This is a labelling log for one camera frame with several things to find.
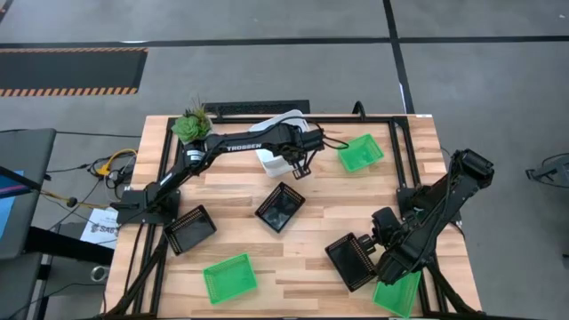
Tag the grey tape roll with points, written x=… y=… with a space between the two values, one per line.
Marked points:
x=92 y=273

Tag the white table label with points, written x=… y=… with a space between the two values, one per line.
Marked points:
x=424 y=115

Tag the black hazard-striped floor mat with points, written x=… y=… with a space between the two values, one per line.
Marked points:
x=66 y=69

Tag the blue screen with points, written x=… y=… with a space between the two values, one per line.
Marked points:
x=6 y=209

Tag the black desk beam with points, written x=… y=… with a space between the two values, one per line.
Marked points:
x=66 y=246

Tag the green plastic mesh basket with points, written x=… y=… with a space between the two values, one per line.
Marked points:
x=360 y=153
x=400 y=297
x=230 y=279

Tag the black perforated floor grille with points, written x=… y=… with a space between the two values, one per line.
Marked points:
x=231 y=107

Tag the black round knob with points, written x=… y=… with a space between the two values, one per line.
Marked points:
x=71 y=202

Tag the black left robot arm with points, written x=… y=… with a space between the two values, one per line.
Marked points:
x=244 y=146

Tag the grey chair base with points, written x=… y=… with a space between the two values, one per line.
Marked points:
x=551 y=173

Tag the succulent in patterned white pot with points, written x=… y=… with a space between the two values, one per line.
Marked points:
x=191 y=126

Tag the white printed paper sheet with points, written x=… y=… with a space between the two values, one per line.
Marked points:
x=100 y=229

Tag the grey desk panel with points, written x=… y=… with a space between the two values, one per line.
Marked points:
x=26 y=151

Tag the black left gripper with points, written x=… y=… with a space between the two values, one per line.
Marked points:
x=302 y=142

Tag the black aluminium table frame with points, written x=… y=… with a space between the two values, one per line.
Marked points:
x=378 y=120

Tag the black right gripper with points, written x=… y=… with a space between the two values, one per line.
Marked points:
x=386 y=226

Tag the black plastic mesh basket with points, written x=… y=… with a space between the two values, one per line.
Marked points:
x=191 y=229
x=280 y=208
x=349 y=262

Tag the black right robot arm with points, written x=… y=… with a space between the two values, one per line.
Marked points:
x=427 y=226

